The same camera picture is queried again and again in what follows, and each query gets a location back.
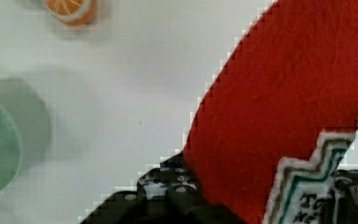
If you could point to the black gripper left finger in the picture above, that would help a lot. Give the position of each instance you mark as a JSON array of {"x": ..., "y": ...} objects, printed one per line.
[{"x": 172, "y": 172}]

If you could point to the red plush ketchup bottle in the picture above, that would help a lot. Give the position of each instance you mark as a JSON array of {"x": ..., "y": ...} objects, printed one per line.
[{"x": 273, "y": 127}]

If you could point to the orange slice toy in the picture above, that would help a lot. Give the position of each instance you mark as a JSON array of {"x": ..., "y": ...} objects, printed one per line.
[{"x": 72, "y": 12}]

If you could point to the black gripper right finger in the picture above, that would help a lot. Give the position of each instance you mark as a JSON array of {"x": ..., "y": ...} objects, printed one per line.
[{"x": 342, "y": 206}]

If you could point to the green mug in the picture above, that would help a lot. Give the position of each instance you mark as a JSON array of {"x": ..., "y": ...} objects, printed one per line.
[{"x": 24, "y": 128}]

